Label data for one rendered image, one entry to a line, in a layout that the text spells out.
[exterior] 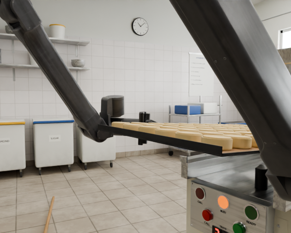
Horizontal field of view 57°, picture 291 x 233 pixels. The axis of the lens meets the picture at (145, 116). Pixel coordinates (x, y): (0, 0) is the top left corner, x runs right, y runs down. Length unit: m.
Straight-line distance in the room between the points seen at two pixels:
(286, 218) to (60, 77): 0.63
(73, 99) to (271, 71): 0.56
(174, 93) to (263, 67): 5.11
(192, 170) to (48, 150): 3.31
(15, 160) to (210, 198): 3.44
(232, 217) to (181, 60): 4.89
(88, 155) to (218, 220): 3.46
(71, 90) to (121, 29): 4.33
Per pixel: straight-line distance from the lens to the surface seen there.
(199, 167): 0.86
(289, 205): 0.69
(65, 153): 4.05
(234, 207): 0.75
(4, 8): 0.69
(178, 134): 0.48
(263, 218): 0.71
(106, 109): 0.82
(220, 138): 0.44
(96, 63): 4.79
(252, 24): 0.28
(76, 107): 0.76
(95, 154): 4.15
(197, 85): 5.66
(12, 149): 3.99
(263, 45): 0.29
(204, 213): 0.81
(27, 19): 0.67
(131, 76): 4.97
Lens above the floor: 1.08
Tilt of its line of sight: 4 degrees down
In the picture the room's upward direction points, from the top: straight up
